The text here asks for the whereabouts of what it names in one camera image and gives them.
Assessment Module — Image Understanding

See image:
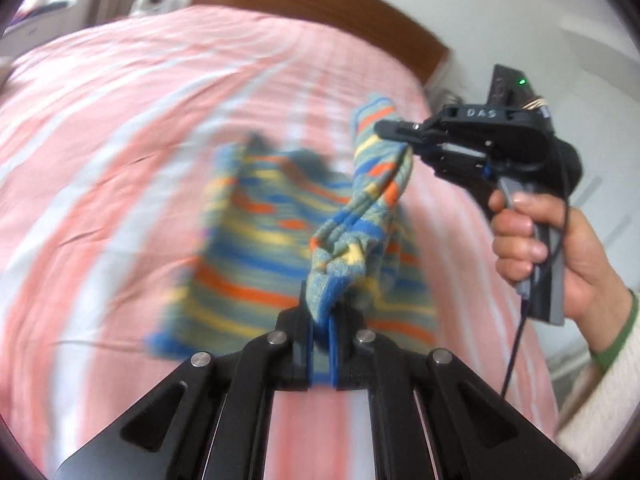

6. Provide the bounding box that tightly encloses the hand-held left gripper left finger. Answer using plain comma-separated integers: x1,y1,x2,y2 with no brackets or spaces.
52,280,321,480

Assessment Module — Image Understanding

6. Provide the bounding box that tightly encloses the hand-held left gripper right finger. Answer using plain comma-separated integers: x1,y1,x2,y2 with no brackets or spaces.
329,302,583,480

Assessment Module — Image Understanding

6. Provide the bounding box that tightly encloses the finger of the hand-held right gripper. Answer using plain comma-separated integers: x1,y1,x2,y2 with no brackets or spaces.
411,144,451,177
374,119,433,145

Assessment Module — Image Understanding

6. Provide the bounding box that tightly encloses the striped knit sweater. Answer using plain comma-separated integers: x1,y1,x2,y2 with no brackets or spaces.
145,94,441,361

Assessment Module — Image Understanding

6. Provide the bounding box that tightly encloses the person's right forearm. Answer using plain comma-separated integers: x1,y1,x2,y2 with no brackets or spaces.
554,287,640,480

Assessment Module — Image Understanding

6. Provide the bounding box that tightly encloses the person's right hand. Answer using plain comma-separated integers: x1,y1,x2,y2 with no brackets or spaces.
487,192,640,356

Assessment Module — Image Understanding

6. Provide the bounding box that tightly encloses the wooden headboard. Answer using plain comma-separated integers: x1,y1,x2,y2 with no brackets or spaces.
192,0,451,86

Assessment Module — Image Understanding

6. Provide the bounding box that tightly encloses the pink striped bedspread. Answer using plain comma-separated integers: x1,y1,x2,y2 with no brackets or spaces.
0,4,561,480

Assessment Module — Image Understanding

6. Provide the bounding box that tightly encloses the black cable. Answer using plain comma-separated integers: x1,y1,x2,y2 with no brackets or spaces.
500,160,573,402

